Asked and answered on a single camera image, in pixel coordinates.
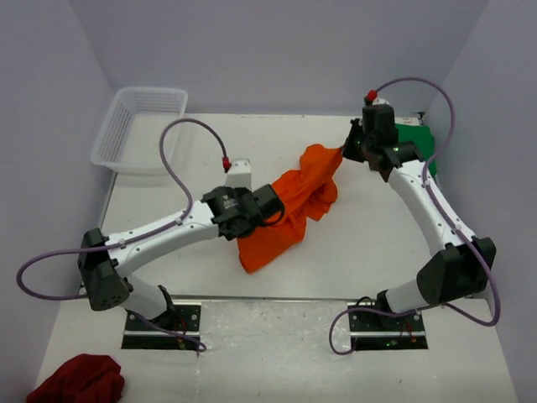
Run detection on orange t shirt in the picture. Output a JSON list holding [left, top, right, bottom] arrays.
[[237, 144, 342, 275]]

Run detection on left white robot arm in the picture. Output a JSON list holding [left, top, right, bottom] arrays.
[[77, 185, 285, 330]]

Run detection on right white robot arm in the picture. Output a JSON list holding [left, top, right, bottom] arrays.
[[342, 104, 496, 330]]

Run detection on folded green t shirt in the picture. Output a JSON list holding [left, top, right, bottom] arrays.
[[395, 123, 435, 160]]

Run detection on white plastic mesh basket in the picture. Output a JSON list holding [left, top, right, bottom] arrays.
[[90, 86, 188, 176]]

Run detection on crumpled dark red t shirt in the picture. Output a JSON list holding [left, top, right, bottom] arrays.
[[26, 353, 125, 402]]

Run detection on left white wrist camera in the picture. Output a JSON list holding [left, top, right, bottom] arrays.
[[225, 159, 252, 190]]

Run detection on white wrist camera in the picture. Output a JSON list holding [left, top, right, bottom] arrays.
[[225, 159, 252, 190], [372, 97, 390, 105]]

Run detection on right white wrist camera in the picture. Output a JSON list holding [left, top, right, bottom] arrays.
[[372, 97, 390, 105]]

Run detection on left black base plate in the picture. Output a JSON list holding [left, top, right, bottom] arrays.
[[121, 301, 206, 353]]

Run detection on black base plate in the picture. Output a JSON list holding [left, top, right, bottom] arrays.
[[347, 311, 429, 351], [121, 301, 206, 353]]

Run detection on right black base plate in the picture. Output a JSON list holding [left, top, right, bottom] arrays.
[[347, 311, 429, 351]]

